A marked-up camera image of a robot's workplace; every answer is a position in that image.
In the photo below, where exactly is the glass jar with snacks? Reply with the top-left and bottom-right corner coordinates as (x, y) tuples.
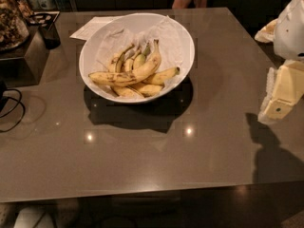
(0, 0), (29, 51)

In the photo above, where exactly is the greenish banana back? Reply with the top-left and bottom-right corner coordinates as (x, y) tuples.
(133, 44), (150, 69)

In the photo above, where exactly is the black cable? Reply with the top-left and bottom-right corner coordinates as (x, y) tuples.
(0, 87), (27, 134)

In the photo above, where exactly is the long spotted yellow banana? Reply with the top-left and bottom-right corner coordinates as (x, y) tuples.
(88, 40), (162, 86)

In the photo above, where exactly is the black cup with pattern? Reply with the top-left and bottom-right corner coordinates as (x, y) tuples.
(28, 11), (61, 49)

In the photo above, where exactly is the small banana back left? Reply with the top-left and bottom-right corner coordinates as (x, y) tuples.
(107, 44), (134, 72)

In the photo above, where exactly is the yellow banana front left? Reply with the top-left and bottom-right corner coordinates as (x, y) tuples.
(111, 86), (143, 98)

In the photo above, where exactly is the white ceramic bowl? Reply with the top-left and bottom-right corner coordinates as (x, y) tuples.
(79, 13), (195, 104)

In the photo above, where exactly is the small banana back middle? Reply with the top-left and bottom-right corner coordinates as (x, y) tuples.
(123, 49), (141, 72)

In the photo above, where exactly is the white object under table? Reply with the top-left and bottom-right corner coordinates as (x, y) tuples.
(0, 199), (80, 228)

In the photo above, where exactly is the white paper sheet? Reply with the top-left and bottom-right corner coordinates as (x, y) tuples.
(70, 16), (124, 41)

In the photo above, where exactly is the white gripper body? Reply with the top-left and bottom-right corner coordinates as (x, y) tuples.
(274, 0), (304, 61)

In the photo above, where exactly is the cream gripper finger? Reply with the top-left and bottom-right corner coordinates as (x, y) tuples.
(257, 60), (304, 124)
(255, 19), (277, 43)

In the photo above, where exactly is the white paper towel liner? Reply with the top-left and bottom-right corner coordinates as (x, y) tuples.
(84, 13), (183, 103)

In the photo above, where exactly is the yellow banana right side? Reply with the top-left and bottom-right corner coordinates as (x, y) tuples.
(144, 66), (180, 85)

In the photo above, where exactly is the small banana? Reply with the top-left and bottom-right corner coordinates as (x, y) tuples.
(107, 44), (134, 72)
(123, 49), (141, 72)

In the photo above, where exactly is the dark box stand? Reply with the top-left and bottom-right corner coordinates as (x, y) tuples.
(0, 27), (49, 87)

